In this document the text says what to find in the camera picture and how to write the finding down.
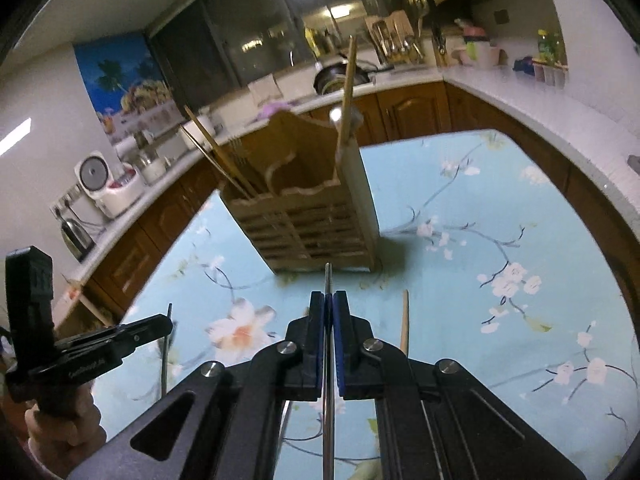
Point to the wooden utensil holder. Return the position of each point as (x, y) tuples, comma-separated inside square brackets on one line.
[(310, 230)]

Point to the white countertop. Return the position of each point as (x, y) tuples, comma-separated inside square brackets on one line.
[(550, 110)]

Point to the seasoning container set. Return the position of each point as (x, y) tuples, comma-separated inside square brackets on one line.
[(550, 75)]

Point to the pink and white containers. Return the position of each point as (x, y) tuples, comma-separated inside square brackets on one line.
[(477, 50)]

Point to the tropical wall poster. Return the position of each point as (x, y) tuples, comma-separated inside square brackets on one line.
[(125, 80)]

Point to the metal spoon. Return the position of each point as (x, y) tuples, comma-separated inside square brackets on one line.
[(336, 116)]

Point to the person's left hand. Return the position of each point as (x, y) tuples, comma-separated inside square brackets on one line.
[(65, 440)]

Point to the knife block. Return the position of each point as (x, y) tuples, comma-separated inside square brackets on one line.
[(440, 47)]

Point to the small glass-lid cooker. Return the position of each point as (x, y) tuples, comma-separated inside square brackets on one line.
[(150, 167)]

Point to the blue object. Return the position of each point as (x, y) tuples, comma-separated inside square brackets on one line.
[(523, 65)]

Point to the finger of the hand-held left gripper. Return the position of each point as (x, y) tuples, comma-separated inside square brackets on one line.
[(322, 355), (338, 355)]

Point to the wooden cutlery rack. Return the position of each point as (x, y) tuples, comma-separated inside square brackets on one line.
[(392, 35)]

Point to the black wok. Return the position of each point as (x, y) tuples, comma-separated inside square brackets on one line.
[(330, 77)]

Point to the steel electric kettle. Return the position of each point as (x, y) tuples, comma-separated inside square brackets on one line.
[(77, 240)]

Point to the dark wall socket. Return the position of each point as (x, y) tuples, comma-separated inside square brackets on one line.
[(501, 16)]

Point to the wooden lower cabinets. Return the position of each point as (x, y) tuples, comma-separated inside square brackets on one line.
[(415, 105)]

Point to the bottles on window sill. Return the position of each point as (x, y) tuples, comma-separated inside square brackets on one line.
[(318, 40)]

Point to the white round pot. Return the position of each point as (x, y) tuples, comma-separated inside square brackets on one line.
[(212, 122)]

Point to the dark kitchen window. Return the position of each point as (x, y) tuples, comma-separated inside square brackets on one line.
[(240, 35)]

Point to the purple cloth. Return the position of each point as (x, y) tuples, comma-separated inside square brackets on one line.
[(275, 109)]

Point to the long metal chopstick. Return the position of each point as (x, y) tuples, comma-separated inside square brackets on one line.
[(165, 370)]

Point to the blue floral tablecloth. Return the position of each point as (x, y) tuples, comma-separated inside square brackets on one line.
[(475, 210)]

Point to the dark metal chopstick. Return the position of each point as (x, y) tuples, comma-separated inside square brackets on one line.
[(328, 435)]

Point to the wall power outlets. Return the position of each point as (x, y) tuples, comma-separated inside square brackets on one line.
[(65, 202)]

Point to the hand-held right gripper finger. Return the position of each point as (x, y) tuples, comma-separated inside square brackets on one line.
[(145, 340), (150, 325)]

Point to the white rice cooker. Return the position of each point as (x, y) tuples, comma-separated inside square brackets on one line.
[(107, 187)]

